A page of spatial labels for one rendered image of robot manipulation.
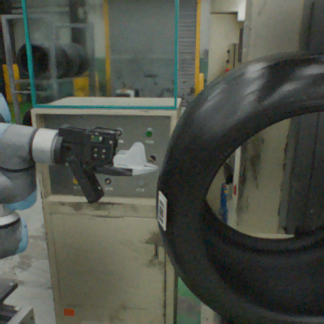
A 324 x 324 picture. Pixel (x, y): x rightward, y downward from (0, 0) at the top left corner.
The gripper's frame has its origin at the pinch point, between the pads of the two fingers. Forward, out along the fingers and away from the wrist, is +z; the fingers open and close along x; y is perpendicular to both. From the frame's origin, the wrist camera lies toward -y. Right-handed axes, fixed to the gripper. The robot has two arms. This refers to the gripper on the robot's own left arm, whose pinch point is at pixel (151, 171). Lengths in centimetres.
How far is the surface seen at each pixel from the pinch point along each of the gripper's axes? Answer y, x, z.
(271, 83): 21.5, -10.7, 18.1
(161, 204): -2.3, -10.4, 3.4
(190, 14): 132, 941, -26
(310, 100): 19.7, -12.3, 24.2
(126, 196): -33, 60, -14
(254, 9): 37.1, 26.6, 18.3
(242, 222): -21.3, 26.9, 26.6
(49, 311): -131, 93, -59
